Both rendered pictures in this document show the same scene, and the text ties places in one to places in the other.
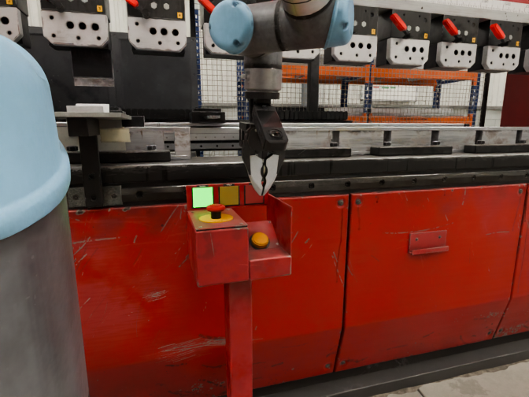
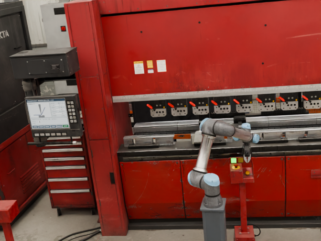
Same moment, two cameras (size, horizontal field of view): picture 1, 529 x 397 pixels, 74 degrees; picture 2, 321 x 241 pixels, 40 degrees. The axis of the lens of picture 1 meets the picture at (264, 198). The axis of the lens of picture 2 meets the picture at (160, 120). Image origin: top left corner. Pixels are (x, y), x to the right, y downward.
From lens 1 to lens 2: 3.28 m
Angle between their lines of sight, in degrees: 26
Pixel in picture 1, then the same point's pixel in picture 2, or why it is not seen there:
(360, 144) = (294, 136)
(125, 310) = not seen: hidden behind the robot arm
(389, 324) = (305, 201)
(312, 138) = (274, 135)
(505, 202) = not seen: outside the picture
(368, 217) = (293, 164)
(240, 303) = (242, 188)
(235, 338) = (241, 196)
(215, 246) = (234, 175)
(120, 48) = not seen: hidden behind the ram
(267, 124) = (245, 150)
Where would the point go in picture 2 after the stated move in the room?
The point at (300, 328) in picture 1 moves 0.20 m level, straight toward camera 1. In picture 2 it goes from (268, 198) to (262, 208)
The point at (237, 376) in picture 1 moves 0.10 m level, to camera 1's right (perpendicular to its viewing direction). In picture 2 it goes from (241, 206) to (252, 207)
